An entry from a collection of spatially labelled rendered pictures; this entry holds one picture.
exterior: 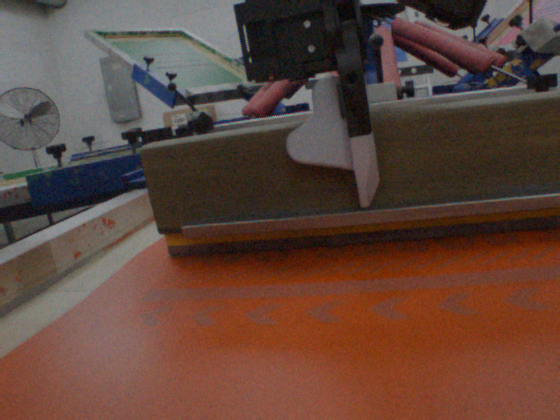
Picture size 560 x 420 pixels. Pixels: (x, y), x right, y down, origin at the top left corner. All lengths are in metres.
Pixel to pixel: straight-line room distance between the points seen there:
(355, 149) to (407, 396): 0.16
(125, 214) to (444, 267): 0.34
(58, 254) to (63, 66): 5.70
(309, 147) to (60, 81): 5.86
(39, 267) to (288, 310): 0.22
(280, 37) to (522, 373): 0.23
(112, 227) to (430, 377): 0.36
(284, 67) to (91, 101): 5.57
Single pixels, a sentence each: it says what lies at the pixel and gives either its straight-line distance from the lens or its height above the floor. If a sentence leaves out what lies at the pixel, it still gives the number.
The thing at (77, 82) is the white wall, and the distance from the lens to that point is 5.95.
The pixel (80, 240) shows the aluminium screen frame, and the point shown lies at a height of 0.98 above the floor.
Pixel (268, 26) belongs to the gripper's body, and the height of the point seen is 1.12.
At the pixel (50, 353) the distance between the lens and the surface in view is 0.28.
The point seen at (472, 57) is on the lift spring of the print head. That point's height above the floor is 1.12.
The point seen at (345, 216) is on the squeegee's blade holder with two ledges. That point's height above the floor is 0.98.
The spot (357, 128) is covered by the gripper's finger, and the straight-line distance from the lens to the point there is 0.28.
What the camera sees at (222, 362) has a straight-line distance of 0.22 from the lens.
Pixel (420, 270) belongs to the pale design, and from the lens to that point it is 0.29.
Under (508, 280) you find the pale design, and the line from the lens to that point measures 0.27.
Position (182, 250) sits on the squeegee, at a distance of 0.38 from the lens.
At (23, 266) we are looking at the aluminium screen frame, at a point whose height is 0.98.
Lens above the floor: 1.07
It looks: 13 degrees down
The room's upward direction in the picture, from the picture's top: 9 degrees counter-clockwise
